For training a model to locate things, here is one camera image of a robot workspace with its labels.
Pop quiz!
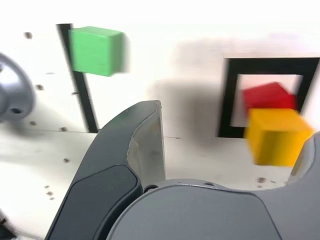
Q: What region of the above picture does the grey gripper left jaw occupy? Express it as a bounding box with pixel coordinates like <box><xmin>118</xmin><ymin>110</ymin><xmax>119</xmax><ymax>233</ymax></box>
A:
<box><xmin>44</xmin><ymin>99</ymin><xmax>166</xmax><ymax>240</ymax></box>

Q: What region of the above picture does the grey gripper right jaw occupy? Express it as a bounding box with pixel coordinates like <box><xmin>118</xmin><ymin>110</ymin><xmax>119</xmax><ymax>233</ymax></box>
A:
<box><xmin>106</xmin><ymin>129</ymin><xmax>320</xmax><ymax>240</ymax></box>

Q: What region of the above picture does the yellow cube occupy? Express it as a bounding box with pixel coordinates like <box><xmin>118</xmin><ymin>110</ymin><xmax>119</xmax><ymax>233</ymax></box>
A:
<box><xmin>244</xmin><ymin>107</ymin><xmax>315</xmax><ymax>167</ymax></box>

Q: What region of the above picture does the green cube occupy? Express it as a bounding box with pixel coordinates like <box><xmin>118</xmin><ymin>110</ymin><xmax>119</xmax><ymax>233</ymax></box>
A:
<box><xmin>67</xmin><ymin>26</ymin><xmax>124</xmax><ymax>77</ymax></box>

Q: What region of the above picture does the red cube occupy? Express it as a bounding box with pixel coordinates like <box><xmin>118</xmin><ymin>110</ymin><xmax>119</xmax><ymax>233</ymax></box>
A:
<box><xmin>241</xmin><ymin>81</ymin><xmax>297</xmax><ymax>115</ymax></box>

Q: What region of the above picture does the black tape square outline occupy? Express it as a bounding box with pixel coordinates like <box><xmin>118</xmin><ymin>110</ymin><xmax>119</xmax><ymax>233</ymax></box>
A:
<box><xmin>217</xmin><ymin>56</ymin><xmax>320</xmax><ymax>139</ymax></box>

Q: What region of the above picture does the black tape strip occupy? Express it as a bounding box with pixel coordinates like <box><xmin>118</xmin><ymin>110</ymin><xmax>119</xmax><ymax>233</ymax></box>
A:
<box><xmin>55</xmin><ymin>23</ymin><xmax>99</xmax><ymax>133</ymax></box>

